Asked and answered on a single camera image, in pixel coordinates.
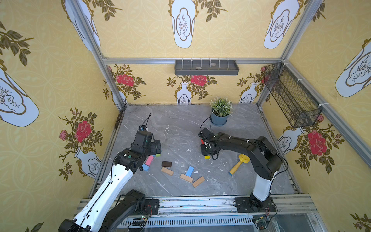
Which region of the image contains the dark brown block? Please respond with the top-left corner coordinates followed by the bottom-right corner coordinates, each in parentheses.
top-left (161, 161), bottom-right (172, 168)

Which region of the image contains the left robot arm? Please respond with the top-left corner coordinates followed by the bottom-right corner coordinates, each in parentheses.
top-left (58, 130), bottom-right (161, 232)

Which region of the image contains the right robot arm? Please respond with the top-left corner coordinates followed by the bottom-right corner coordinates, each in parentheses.
top-left (198, 128), bottom-right (283, 203)

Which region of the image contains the pink block left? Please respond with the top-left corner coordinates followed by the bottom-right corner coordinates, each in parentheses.
top-left (145, 156), bottom-right (155, 166)

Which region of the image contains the light blue block left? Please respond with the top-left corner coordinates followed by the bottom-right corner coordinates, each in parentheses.
top-left (142, 164), bottom-right (150, 172)

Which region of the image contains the wooden block left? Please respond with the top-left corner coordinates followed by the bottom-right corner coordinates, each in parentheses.
top-left (161, 167), bottom-right (174, 176)

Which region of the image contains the wooden block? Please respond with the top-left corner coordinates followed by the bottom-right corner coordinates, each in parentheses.
top-left (192, 177), bottom-right (205, 188)
top-left (180, 174), bottom-right (193, 183)
top-left (161, 167), bottom-right (174, 176)

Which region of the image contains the wooden block middle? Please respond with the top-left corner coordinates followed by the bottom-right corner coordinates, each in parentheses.
top-left (180, 174), bottom-right (193, 183)

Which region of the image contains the wooden block right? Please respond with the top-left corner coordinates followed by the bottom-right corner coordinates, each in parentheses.
top-left (192, 177), bottom-right (205, 188)

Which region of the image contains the potted green plant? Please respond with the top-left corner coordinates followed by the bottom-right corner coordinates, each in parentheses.
top-left (210, 97), bottom-right (232, 126)

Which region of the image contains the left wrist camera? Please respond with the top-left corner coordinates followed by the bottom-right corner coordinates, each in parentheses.
top-left (138, 125), bottom-right (147, 131)

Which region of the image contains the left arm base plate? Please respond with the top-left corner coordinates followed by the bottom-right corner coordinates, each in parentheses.
top-left (139, 198), bottom-right (159, 216)

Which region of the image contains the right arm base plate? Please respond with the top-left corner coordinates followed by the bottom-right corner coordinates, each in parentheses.
top-left (234, 196), bottom-right (277, 214)

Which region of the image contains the circuit board with wires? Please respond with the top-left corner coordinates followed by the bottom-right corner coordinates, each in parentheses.
top-left (128, 216), bottom-right (149, 230)

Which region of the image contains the grey wall shelf tray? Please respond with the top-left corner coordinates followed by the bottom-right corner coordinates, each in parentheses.
top-left (174, 59), bottom-right (240, 76)

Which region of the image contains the black wire mesh basket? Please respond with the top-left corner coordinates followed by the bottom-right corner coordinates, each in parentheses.
top-left (263, 63), bottom-right (322, 128)

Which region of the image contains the aluminium rail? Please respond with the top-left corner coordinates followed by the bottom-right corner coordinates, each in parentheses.
top-left (118, 194), bottom-right (327, 232)

